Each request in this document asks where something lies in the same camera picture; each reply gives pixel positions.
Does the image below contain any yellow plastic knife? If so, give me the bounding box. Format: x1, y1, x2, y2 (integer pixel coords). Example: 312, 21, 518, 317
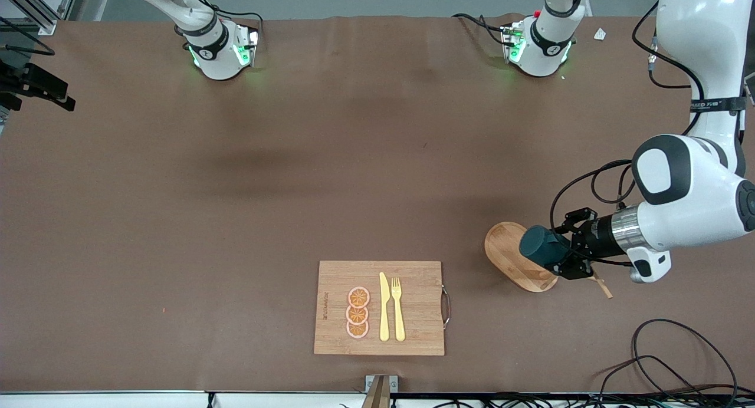
379, 272, 390, 342

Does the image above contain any brown table mat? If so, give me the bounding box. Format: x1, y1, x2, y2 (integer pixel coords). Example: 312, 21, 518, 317
0, 13, 755, 394

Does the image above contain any metal table edge bracket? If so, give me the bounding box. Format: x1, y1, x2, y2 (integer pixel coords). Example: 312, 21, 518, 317
361, 374, 399, 408

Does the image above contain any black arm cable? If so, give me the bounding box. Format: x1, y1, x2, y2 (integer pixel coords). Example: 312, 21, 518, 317
0, 18, 55, 57
550, 0, 707, 267

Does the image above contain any aluminium frame post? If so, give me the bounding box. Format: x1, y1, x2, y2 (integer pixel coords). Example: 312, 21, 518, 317
0, 0, 81, 36

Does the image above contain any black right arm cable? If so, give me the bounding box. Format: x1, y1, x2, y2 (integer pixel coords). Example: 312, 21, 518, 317
0, 18, 55, 57

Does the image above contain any black base cable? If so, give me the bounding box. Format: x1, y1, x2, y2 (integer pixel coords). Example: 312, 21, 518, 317
183, 0, 265, 40
452, 13, 511, 47

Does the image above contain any black coiled cable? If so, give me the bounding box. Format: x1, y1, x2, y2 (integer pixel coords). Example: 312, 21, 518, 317
599, 318, 739, 408

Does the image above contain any dark green ribbed cup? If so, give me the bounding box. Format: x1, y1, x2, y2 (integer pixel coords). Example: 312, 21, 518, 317
519, 225, 573, 273

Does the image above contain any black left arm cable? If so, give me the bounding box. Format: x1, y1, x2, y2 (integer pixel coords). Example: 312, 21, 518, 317
550, 0, 707, 267

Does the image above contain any yellow plastic fork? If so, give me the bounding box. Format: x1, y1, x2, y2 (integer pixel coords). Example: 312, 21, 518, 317
391, 277, 406, 343

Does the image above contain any wooden mug tree stand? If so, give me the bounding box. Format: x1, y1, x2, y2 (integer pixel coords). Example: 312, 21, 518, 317
485, 221, 614, 300

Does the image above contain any bamboo cutting board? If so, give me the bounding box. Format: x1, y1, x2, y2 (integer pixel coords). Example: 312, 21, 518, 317
313, 261, 452, 357

